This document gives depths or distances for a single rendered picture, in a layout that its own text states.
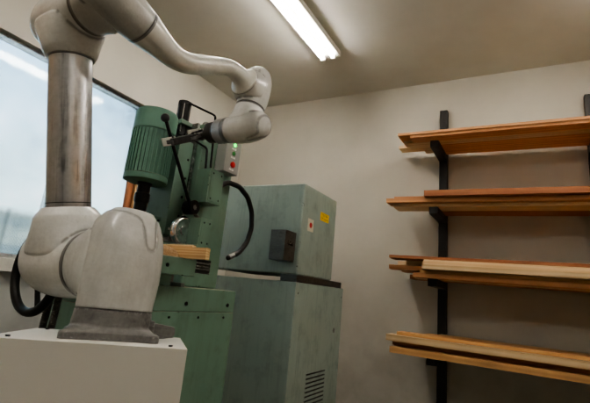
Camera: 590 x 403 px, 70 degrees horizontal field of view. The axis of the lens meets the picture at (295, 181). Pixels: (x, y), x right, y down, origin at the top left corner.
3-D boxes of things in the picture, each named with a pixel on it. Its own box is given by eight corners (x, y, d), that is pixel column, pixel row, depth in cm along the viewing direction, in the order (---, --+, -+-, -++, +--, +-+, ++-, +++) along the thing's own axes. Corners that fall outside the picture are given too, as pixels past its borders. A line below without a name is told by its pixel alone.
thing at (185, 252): (107, 253, 173) (109, 243, 174) (111, 254, 175) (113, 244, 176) (205, 259, 144) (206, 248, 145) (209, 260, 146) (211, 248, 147)
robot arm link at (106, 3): (163, 1, 107) (126, 15, 113) (106, -63, 93) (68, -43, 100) (147, 39, 101) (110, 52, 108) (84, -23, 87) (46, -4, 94)
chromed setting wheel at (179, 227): (165, 243, 168) (170, 212, 171) (188, 248, 178) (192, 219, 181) (170, 243, 166) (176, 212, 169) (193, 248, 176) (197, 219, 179)
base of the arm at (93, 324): (179, 345, 84) (183, 316, 86) (55, 338, 76) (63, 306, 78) (166, 338, 100) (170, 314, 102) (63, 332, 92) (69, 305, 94)
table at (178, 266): (21, 259, 159) (25, 243, 161) (94, 267, 184) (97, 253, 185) (122, 269, 127) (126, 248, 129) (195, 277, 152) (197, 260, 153)
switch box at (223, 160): (213, 170, 193) (218, 138, 197) (227, 176, 201) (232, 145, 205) (223, 169, 190) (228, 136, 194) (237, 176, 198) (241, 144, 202)
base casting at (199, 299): (46, 298, 160) (52, 273, 163) (163, 302, 207) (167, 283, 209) (120, 310, 137) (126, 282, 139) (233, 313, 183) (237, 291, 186)
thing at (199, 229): (181, 246, 175) (185, 217, 178) (193, 248, 180) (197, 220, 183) (197, 247, 170) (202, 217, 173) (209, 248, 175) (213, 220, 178)
